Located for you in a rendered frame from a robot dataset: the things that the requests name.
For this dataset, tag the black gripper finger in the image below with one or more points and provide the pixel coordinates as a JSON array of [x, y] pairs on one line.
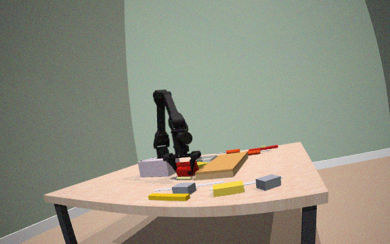
[[192, 161], [173, 164]]

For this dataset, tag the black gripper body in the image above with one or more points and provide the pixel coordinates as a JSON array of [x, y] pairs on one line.
[[180, 151]]

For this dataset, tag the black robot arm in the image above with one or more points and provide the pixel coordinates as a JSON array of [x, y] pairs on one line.
[[177, 124]]

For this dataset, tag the orange panel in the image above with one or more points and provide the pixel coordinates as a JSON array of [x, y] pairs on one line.
[[224, 166]]

